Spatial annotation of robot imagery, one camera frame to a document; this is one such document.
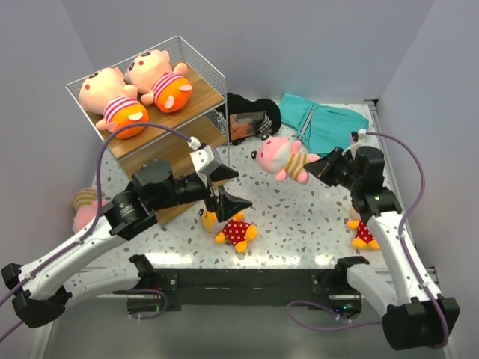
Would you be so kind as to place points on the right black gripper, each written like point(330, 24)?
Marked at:
point(322, 168)

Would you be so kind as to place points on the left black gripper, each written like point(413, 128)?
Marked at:
point(227, 205)

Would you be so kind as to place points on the pink frog plush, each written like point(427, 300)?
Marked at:
point(284, 158)
point(85, 204)

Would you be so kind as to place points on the large black-haired boy plush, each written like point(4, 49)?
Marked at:
point(159, 83)

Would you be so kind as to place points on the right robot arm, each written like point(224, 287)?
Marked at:
point(413, 310)

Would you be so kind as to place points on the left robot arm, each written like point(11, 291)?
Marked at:
point(44, 289)

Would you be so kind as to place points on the teal folded cloth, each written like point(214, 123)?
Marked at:
point(320, 128)

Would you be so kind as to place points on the yellow frog plush centre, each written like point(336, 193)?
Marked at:
point(236, 231)

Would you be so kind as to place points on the yellow frog plush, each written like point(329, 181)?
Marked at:
point(236, 231)
point(363, 239)

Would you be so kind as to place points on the black printed garment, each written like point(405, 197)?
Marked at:
point(248, 118)

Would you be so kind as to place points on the yellow frog plush right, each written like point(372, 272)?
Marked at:
point(363, 239)

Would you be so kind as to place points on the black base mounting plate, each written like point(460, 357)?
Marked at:
point(254, 287)

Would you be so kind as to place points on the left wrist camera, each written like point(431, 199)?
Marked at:
point(205, 160)

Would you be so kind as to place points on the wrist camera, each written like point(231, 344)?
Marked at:
point(358, 140)
point(205, 160)

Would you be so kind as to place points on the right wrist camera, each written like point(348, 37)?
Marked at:
point(358, 140)

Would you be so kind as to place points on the aluminium frame rail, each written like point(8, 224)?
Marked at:
point(375, 123)

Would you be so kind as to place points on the white wire wooden shelf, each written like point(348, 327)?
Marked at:
point(199, 117)

